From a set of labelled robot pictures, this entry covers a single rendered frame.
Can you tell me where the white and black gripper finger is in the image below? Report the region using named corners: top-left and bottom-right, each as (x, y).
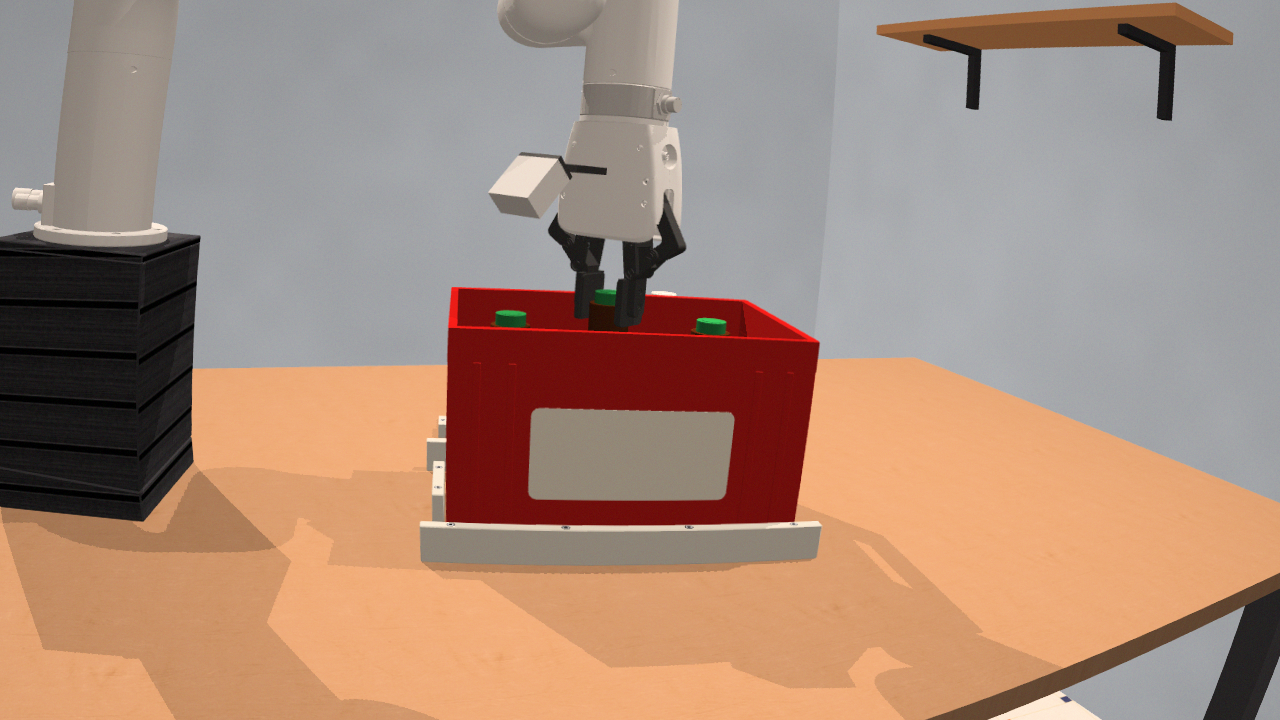
top-left (614, 191), bottom-right (686, 328)
top-left (548, 211), bottom-right (605, 319)

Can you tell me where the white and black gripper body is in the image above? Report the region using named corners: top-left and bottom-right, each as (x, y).
top-left (558, 115), bottom-right (682, 243)

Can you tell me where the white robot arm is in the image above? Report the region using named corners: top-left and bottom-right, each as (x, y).
top-left (12, 0), bottom-right (682, 247)

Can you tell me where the green bottle with pale label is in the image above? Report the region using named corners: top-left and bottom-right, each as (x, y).
top-left (588, 290), bottom-right (628, 332)

